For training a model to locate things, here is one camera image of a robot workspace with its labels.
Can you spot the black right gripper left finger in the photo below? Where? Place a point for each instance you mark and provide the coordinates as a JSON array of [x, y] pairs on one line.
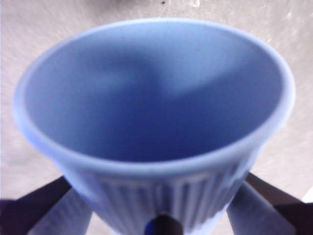
[[29, 213]]

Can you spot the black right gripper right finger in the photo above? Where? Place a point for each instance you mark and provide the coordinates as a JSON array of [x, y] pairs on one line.
[[276, 210]]

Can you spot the blue ribbed plastic cup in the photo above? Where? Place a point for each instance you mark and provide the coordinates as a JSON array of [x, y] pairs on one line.
[[151, 110]]

